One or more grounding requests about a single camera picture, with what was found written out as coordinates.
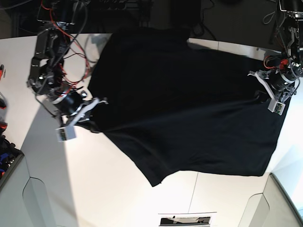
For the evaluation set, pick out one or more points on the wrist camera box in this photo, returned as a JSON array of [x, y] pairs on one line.
[[276, 107], [65, 133]]

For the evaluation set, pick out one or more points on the bin of colourful clothes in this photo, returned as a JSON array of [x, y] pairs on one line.
[[10, 156]]

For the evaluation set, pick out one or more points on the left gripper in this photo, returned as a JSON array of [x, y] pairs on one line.
[[278, 85]]

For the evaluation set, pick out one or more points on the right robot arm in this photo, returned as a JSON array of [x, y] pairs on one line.
[[63, 21]]

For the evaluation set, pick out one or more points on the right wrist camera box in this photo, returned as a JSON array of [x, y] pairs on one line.
[[65, 133]]

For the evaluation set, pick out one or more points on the black t-shirt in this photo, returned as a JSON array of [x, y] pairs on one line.
[[175, 108]]

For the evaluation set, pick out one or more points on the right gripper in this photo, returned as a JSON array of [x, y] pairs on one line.
[[74, 110]]

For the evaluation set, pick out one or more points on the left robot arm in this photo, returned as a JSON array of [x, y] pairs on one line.
[[284, 70]]

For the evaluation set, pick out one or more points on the red and black tool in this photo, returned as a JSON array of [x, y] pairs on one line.
[[2, 71]]

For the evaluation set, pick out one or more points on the white label card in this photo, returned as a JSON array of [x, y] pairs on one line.
[[187, 219]]

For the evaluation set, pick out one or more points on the grey base plate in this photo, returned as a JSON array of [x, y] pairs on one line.
[[271, 208], [23, 199]]

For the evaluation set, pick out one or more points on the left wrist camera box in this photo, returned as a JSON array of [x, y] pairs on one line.
[[276, 107]]

